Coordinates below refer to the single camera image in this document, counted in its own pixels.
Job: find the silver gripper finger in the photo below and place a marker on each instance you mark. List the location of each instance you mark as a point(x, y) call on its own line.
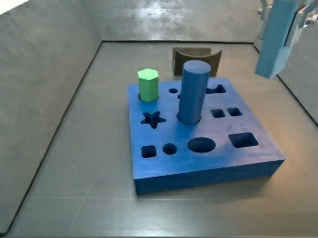
point(304, 17)
point(263, 11)

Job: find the light blue rectangular block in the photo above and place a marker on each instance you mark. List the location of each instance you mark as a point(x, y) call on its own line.
point(274, 52)

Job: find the blue foam shape board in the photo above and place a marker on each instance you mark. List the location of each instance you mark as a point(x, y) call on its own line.
point(224, 148)

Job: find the dark brown arch block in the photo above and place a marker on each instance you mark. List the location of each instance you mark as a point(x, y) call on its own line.
point(183, 54)

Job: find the dark blue cylinder peg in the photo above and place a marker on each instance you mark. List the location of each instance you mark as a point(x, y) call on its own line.
point(194, 83)

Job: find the green hexagonal peg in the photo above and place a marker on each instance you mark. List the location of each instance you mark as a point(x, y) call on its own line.
point(148, 80)

